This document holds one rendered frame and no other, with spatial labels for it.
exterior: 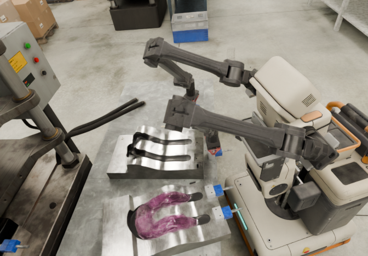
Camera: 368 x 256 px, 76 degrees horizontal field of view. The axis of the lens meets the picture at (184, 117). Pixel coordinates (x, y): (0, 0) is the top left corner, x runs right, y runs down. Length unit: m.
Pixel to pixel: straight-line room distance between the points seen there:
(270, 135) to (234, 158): 1.57
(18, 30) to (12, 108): 0.43
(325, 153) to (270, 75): 0.32
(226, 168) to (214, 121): 1.59
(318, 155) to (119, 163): 0.93
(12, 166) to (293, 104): 1.21
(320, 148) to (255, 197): 1.00
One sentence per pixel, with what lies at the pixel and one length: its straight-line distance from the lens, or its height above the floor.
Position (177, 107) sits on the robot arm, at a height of 1.42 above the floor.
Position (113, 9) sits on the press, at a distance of 5.04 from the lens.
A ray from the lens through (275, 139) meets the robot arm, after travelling 0.77.
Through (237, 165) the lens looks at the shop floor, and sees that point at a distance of 2.27.
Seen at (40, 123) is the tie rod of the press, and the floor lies 1.14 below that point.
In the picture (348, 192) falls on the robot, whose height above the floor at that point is 0.81.
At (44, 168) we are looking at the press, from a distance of 1.61.
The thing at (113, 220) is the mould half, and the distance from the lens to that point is 1.10.
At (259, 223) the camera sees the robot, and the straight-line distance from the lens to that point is 1.73.
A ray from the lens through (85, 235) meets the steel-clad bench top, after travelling 1.25.
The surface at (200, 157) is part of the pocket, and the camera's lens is 1.23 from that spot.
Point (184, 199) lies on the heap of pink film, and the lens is 1.10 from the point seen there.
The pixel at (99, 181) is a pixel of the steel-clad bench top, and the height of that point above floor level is 0.80.
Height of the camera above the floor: 1.86
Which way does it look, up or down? 44 degrees down
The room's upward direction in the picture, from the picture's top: 8 degrees counter-clockwise
